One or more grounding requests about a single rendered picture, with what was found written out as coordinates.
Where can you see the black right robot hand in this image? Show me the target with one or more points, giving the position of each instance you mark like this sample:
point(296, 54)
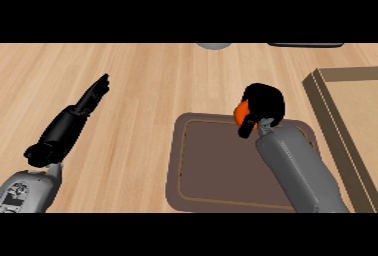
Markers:
point(266, 101)

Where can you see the brown tray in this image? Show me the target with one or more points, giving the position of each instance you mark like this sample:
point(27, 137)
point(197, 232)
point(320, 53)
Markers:
point(222, 166)

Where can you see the cardboard box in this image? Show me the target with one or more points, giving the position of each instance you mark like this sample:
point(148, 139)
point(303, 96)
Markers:
point(345, 133)

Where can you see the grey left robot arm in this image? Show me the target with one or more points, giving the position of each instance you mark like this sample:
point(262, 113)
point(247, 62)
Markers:
point(27, 193)

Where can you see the dark flat object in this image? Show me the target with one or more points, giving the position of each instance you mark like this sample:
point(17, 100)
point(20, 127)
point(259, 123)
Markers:
point(305, 44)

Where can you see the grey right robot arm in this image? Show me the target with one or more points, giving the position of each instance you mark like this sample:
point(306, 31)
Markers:
point(300, 166)

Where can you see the orange squash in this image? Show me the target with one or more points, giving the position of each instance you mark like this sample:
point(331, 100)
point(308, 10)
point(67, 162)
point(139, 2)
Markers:
point(241, 115)

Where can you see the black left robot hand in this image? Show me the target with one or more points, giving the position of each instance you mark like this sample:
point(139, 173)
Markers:
point(64, 131)

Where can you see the grey round object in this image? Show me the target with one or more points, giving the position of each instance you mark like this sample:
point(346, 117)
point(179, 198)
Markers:
point(215, 45)

